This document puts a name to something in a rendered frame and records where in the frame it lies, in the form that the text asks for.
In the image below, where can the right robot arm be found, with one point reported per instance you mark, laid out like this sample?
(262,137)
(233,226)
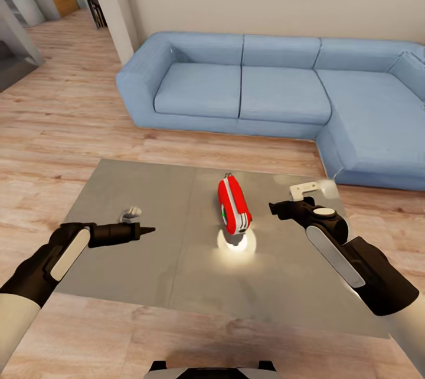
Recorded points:
(390,296)

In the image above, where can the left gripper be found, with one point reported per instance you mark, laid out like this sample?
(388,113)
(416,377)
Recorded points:
(124,233)

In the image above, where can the stairs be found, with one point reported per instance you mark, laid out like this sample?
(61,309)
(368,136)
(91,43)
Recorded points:
(13,67)

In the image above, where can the radio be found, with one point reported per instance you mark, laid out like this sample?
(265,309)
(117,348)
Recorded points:
(233,206)

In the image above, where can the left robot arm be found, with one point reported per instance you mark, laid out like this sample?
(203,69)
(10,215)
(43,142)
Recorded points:
(25,293)

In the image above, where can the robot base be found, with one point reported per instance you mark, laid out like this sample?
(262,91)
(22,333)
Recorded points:
(265,371)

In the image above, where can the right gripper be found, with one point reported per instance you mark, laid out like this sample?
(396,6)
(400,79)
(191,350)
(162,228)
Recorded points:
(288,209)

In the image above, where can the sofa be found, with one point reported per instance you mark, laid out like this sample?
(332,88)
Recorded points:
(362,101)

